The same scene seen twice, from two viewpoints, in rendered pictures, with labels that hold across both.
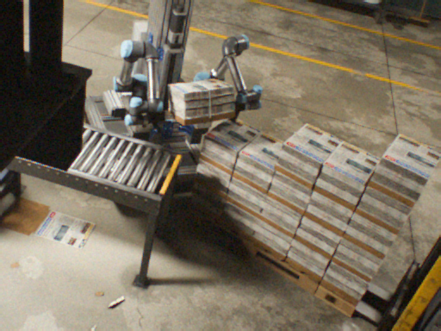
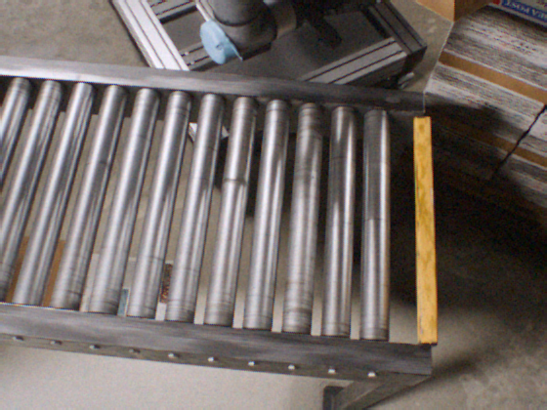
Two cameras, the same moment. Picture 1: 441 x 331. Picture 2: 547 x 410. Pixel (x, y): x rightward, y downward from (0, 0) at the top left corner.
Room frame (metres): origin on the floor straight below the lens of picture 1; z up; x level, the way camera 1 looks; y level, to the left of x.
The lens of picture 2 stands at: (2.34, 0.34, 1.72)
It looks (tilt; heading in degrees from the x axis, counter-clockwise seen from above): 65 degrees down; 353
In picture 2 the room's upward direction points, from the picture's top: 4 degrees clockwise
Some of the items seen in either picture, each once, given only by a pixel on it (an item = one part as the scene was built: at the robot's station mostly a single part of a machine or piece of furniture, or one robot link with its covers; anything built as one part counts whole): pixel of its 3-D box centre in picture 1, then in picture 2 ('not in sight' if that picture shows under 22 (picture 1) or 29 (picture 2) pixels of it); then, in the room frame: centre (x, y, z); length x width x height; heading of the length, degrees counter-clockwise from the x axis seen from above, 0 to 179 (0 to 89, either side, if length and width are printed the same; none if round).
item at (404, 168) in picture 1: (373, 229); not in sight; (2.76, -1.39, 0.65); 0.39 x 0.30 x 1.29; 151
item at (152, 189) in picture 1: (158, 173); (375, 219); (2.73, 0.10, 0.77); 0.47 x 0.05 x 0.05; 172
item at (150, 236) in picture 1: (147, 248); (362, 392); (2.48, 0.08, 0.34); 0.06 x 0.06 x 0.68; 82
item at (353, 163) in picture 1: (352, 161); not in sight; (2.89, -1.12, 1.06); 0.37 x 0.28 x 0.01; 152
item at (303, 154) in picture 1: (308, 154); not in sight; (3.04, -0.88, 0.95); 0.38 x 0.29 x 0.23; 150
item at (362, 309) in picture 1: (315, 282); not in sight; (2.74, -1.18, 0.05); 1.05 x 0.10 x 0.04; 61
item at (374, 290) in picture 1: (327, 264); not in sight; (2.95, -1.29, 0.05); 1.05 x 0.10 x 0.04; 61
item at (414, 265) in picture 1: (396, 300); not in sight; (2.59, -1.70, 0.20); 0.62 x 0.05 x 0.30; 151
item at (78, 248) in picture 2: (84, 152); (92, 192); (2.81, 0.61, 0.77); 0.47 x 0.05 x 0.05; 172
